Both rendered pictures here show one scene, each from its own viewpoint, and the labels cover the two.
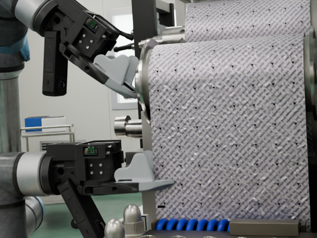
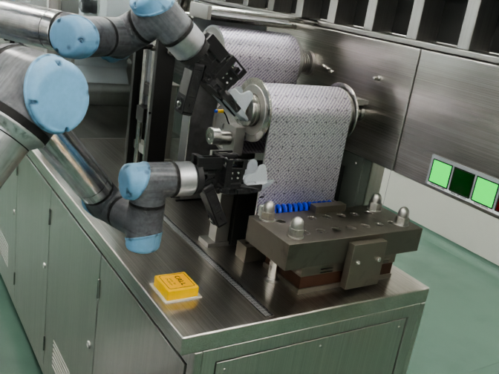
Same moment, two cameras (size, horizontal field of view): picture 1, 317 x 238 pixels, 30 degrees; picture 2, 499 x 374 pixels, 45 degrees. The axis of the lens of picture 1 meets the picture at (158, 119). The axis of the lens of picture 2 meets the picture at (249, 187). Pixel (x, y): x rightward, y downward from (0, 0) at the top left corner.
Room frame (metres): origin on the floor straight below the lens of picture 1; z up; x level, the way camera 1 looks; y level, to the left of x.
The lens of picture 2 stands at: (0.14, 1.07, 1.51)
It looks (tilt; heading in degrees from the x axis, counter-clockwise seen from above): 18 degrees down; 308
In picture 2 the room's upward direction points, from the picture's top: 9 degrees clockwise
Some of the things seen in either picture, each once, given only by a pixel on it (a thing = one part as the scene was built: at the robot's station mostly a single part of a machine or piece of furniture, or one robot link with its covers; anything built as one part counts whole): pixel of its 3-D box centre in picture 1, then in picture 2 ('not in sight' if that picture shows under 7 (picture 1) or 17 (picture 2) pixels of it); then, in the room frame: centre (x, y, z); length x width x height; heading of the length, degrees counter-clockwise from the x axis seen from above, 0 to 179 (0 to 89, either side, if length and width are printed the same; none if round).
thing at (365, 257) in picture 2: not in sight; (364, 263); (0.67, -0.09, 0.96); 0.10 x 0.03 x 0.11; 72
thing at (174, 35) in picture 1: (180, 41); not in sight; (1.23, -0.05, 1.33); 0.06 x 0.06 x 0.06; 72
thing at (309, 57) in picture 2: not in sight; (298, 61); (1.13, -0.35, 1.33); 0.07 x 0.07 x 0.07; 72
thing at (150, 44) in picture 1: (154, 83); (252, 109); (0.98, 0.00, 1.25); 0.15 x 0.01 x 0.15; 162
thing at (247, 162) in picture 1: (228, 168); (301, 171); (0.89, -0.10, 1.12); 0.23 x 0.01 x 0.18; 72
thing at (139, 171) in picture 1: (142, 172); (261, 176); (0.91, 0.03, 1.11); 0.09 x 0.03 x 0.06; 71
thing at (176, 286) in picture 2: not in sight; (176, 286); (0.90, 0.27, 0.91); 0.07 x 0.07 x 0.02; 72
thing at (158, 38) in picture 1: (153, 44); not in sight; (1.25, 0.00, 1.33); 0.06 x 0.03 x 0.03; 72
